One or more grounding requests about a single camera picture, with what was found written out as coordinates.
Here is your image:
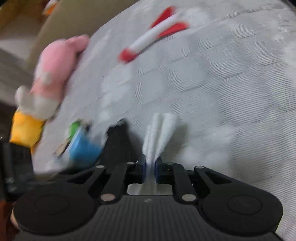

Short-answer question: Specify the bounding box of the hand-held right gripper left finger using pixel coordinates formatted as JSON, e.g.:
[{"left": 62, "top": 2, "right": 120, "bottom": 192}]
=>
[{"left": 67, "top": 153, "right": 147, "bottom": 205}]

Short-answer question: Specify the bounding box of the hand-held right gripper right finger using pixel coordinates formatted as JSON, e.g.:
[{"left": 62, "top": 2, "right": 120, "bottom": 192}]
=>
[{"left": 154, "top": 156, "right": 232, "bottom": 205}]

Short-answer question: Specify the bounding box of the black round container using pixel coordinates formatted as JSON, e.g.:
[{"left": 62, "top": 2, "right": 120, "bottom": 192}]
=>
[{"left": 105, "top": 118, "right": 140, "bottom": 168}]

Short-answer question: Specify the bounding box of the white wet wipe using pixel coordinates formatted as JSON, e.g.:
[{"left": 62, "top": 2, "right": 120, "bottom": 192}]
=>
[{"left": 142, "top": 113, "right": 177, "bottom": 195}]

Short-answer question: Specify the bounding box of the blue wet wipes packet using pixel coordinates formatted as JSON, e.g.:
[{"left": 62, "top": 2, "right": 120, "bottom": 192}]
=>
[{"left": 69, "top": 126, "right": 105, "bottom": 169}]

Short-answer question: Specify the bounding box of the yellow plush toy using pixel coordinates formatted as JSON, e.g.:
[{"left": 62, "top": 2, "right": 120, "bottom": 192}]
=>
[{"left": 9, "top": 109, "right": 46, "bottom": 149}]

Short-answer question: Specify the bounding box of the knitted flower pot toy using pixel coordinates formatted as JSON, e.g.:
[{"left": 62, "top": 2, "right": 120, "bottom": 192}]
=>
[{"left": 54, "top": 119, "right": 92, "bottom": 159}]

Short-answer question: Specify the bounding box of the white quilted mattress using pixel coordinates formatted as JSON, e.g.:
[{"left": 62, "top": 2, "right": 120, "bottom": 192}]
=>
[{"left": 32, "top": 0, "right": 296, "bottom": 241}]

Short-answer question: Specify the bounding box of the pink rabbit plush toy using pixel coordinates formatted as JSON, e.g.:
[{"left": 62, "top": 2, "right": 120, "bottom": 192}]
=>
[{"left": 15, "top": 35, "right": 90, "bottom": 120}]

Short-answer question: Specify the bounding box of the red white rocket plush toy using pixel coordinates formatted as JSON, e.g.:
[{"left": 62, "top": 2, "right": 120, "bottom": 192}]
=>
[{"left": 118, "top": 6, "right": 190, "bottom": 65}]

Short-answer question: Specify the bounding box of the beige headboard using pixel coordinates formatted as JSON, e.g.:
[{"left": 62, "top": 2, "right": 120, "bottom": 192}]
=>
[{"left": 25, "top": 0, "right": 144, "bottom": 79}]

